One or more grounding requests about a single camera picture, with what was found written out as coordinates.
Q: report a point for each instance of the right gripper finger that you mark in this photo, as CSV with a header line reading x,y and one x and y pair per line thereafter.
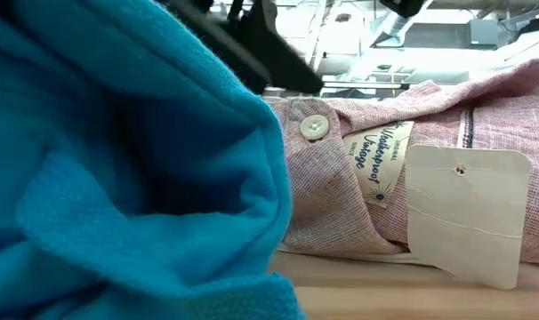
x,y
403,6

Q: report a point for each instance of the pale pink woven shirt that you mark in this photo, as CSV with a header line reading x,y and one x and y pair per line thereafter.
x,y
323,195

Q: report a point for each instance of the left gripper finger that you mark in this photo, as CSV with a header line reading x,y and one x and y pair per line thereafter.
x,y
225,46
287,62

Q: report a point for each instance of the blue cloth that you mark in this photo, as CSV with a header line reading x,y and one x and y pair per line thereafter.
x,y
118,178

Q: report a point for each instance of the white paper hang tag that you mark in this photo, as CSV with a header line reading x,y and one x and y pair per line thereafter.
x,y
469,213

